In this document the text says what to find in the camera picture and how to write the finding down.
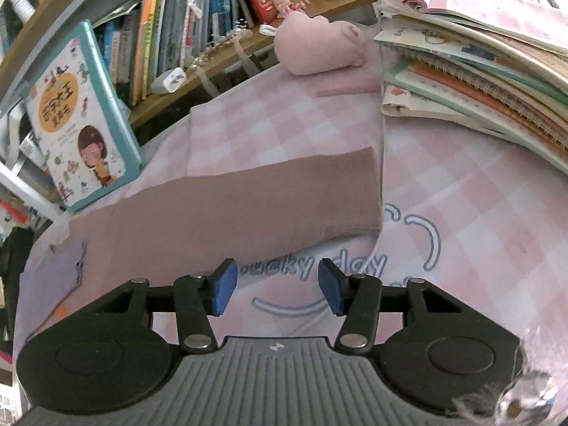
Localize pearl bead string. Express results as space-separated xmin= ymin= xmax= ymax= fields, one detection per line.
xmin=191 ymin=24 xmax=255 ymax=72

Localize white bottle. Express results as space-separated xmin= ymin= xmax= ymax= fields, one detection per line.
xmin=9 ymin=0 xmax=36 ymax=21

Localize row of leaning children's books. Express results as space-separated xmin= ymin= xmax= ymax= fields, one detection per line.
xmin=93 ymin=0 xmax=311 ymax=107

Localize white charger plug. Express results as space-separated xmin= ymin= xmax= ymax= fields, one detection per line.
xmin=151 ymin=67 xmax=186 ymax=95

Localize pink plush toy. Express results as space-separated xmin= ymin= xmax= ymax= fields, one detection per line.
xmin=273 ymin=9 xmax=368 ymax=76

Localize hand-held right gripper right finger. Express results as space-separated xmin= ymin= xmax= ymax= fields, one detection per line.
xmin=318 ymin=258 xmax=469 ymax=355

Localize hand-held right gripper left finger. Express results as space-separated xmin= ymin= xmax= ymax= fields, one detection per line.
xmin=89 ymin=258 xmax=238 ymax=352

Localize teal children's picture book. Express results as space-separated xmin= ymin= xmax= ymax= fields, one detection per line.
xmin=24 ymin=20 xmax=143 ymax=213

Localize pink flat pad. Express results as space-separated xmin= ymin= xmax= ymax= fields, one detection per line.
xmin=317 ymin=64 xmax=383 ymax=97

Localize white and wooden bookshelf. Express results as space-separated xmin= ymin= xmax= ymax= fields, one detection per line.
xmin=0 ymin=0 xmax=400 ymax=216

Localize clear glittery ornament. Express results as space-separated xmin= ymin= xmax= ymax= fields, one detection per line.
xmin=453 ymin=324 xmax=568 ymax=426

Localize stack of exercise books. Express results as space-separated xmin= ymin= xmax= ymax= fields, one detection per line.
xmin=374 ymin=0 xmax=568 ymax=175

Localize pink checked cartoon tablecloth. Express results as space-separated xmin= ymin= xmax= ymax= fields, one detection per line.
xmin=13 ymin=31 xmax=568 ymax=426

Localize pink and purple sweater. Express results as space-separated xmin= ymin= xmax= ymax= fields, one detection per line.
xmin=15 ymin=147 xmax=384 ymax=347

